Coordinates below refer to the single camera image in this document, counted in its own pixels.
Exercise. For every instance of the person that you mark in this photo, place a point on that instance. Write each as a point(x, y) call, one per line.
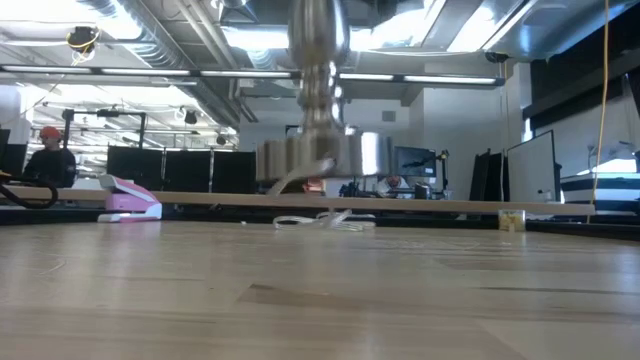
point(50, 167)
point(392, 186)

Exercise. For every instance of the black computer monitor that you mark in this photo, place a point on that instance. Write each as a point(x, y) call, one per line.
point(415, 162)

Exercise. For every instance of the adjacent wooden table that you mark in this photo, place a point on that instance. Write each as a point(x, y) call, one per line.
point(450, 206)

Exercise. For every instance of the black partition panels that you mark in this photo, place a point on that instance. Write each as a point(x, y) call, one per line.
point(185, 170)

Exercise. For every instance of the long ceiling light bar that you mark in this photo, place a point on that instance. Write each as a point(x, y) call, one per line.
point(450, 80)

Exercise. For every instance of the pink and white stapler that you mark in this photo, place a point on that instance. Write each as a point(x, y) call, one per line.
point(130, 202)

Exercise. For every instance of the small clear jar yellow contents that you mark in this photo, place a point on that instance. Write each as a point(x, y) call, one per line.
point(512, 221)

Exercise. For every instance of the white black striped platform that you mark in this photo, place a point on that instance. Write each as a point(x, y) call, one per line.
point(600, 192)

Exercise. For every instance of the grey wall vent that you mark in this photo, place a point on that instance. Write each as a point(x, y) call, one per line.
point(389, 116)

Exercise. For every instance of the white board black frame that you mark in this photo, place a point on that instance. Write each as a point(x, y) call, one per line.
point(530, 167)

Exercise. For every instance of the black table frame rail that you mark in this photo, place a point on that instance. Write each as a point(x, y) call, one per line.
point(50, 216)

